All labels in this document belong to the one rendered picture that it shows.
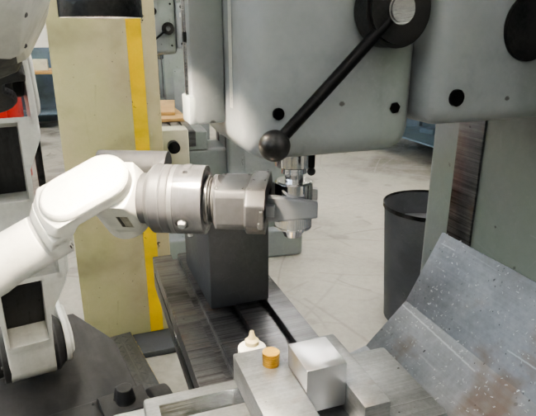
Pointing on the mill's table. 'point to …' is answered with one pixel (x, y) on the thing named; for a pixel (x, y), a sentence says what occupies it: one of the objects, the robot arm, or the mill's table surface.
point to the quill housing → (309, 78)
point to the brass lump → (271, 357)
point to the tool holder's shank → (294, 175)
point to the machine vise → (177, 405)
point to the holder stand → (229, 266)
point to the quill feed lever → (269, 139)
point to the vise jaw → (269, 387)
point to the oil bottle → (250, 343)
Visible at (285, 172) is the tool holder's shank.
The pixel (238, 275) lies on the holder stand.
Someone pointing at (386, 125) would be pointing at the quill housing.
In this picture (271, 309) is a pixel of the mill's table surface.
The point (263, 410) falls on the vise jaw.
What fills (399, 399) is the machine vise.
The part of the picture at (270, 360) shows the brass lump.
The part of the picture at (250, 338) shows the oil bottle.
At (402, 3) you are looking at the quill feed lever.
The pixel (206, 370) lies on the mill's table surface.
